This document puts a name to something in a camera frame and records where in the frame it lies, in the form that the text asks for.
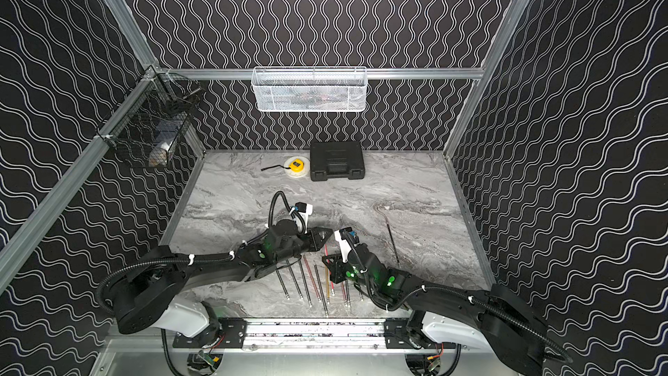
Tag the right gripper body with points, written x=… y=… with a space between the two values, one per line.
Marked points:
x=345 y=271

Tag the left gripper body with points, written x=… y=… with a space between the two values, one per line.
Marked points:
x=311 y=238

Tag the light blue capped pencil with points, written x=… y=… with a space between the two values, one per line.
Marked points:
x=321 y=291

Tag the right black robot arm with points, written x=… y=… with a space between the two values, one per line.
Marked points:
x=516 y=335

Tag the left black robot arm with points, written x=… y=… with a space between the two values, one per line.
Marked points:
x=143 y=294

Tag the yellow white tape measure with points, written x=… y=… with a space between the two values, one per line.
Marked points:
x=294 y=167

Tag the black plastic tool case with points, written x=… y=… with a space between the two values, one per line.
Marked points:
x=336 y=160

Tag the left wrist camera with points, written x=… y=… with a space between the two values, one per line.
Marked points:
x=303 y=209

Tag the white wire mesh basket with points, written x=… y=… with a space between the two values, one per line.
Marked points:
x=310 y=88

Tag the black wire basket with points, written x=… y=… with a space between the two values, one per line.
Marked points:
x=150 y=133

